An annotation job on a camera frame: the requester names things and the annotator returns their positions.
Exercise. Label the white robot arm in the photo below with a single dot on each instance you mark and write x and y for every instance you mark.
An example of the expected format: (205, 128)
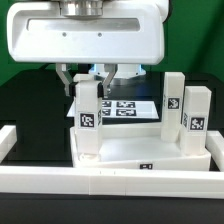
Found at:
(83, 6)

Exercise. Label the white desk top tray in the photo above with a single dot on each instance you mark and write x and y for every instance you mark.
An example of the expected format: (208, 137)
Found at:
(139, 146)

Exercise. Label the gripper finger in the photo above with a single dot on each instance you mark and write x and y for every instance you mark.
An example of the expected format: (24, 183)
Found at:
(64, 72)
(111, 70)

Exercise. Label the white U-shaped fence frame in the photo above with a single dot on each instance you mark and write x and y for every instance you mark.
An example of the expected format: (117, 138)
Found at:
(165, 178)

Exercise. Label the fiducial marker sheet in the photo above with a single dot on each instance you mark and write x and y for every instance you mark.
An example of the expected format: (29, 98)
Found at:
(128, 109)

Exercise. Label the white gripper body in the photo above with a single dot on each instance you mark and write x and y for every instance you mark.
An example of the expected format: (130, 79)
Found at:
(126, 33)

